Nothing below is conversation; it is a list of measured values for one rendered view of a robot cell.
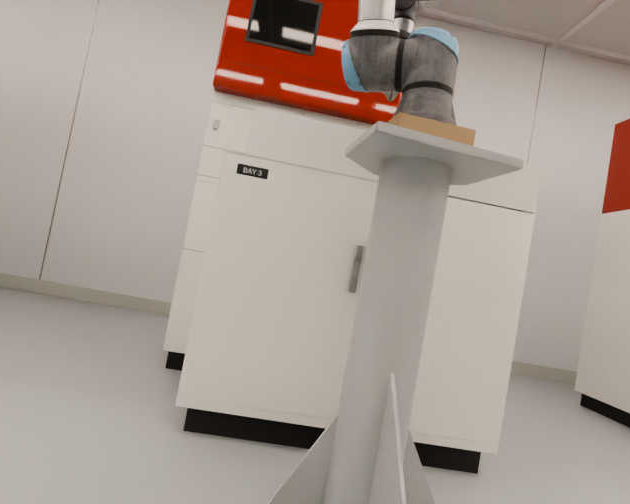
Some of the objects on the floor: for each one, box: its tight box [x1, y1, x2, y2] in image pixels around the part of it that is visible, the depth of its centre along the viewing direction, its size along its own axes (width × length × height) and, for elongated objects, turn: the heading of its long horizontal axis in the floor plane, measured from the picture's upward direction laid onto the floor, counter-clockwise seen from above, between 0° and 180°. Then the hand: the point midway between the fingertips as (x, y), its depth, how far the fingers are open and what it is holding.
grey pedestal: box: [266, 121, 524, 504], centre depth 86 cm, size 51×44×82 cm
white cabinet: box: [175, 152, 535, 474], centre depth 156 cm, size 64×96×82 cm, turn 170°
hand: (391, 96), depth 133 cm, fingers closed
